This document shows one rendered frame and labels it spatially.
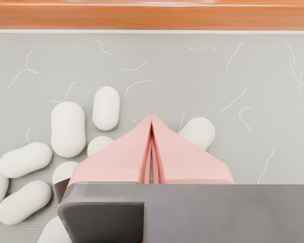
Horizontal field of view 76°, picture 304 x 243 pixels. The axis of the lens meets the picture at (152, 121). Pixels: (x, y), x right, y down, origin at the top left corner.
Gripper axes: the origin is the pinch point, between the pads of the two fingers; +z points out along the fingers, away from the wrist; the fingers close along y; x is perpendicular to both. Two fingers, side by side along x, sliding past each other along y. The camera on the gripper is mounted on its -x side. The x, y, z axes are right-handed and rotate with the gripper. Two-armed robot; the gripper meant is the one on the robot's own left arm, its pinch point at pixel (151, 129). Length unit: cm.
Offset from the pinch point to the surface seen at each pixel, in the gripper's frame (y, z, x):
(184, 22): -2.6, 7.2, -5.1
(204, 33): -4.4, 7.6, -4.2
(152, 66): 0.0, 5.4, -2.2
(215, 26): -5.2, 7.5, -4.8
